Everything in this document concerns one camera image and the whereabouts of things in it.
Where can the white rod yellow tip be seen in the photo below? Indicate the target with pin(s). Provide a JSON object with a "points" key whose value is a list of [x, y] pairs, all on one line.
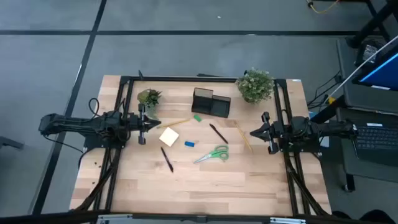
{"points": [[357, 69]]}

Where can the black pen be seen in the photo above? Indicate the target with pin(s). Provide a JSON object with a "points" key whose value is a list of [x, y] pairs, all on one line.
{"points": [[218, 133], [167, 159]]}

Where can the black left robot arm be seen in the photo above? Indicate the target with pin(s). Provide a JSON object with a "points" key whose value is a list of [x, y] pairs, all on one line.
{"points": [[77, 123]]}

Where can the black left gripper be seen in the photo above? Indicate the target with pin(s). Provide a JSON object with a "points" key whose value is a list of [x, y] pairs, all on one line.
{"points": [[141, 124]]}

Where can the person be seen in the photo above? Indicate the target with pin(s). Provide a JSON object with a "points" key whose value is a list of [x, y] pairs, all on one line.
{"points": [[374, 217]]}

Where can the grey side desk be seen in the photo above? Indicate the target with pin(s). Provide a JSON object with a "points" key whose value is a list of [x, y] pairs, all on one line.
{"points": [[367, 99]]}

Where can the blue eraser block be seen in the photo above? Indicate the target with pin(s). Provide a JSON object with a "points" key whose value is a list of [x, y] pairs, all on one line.
{"points": [[189, 144]]}

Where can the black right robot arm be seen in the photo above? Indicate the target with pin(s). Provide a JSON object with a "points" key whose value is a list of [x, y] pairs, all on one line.
{"points": [[329, 129]]}

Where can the silver camera mount rail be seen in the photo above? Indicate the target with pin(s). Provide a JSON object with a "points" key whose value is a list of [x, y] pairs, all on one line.
{"points": [[124, 219]]}

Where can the black stand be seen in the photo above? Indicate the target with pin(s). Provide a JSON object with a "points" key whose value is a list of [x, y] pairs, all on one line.
{"points": [[373, 21]]}

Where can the yellow pencil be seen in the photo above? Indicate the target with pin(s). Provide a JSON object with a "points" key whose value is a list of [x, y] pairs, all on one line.
{"points": [[243, 137], [173, 123]]}

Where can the yellow sticky note pad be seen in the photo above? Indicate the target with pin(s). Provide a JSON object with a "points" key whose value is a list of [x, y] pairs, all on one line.
{"points": [[169, 137]]}

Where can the bushy green potted plant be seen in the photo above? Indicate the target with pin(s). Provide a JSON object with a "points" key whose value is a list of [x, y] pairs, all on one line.
{"points": [[255, 85]]}

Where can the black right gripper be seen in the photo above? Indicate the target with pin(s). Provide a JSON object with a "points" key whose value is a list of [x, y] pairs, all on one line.
{"points": [[272, 132]]}

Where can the dark laptop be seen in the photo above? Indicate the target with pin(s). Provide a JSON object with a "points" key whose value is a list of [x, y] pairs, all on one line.
{"points": [[376, 140]]}

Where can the black mesh desk organizer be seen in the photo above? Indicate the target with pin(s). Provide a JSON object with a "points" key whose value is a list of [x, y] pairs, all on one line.
{"points": [[214, 107]]}

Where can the small succulent in black pot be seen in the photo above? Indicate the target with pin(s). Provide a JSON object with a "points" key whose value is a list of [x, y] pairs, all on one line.
{"points": [[150, 98]]}

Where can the green eraser block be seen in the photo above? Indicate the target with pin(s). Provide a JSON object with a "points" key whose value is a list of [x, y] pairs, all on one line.
{"points": [[197, 118]]}

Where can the monitor with blue screen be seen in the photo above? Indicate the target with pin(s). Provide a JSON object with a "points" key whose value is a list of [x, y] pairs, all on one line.
{"points": [[385, 73]]}

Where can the grey chair base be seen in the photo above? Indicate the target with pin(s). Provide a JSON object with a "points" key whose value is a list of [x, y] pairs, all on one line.
{"points": [[9, 142]]}

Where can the black aluminium table frame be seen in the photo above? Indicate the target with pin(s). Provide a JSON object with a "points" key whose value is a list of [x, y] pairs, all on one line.
{"points": [[186, 79]]}

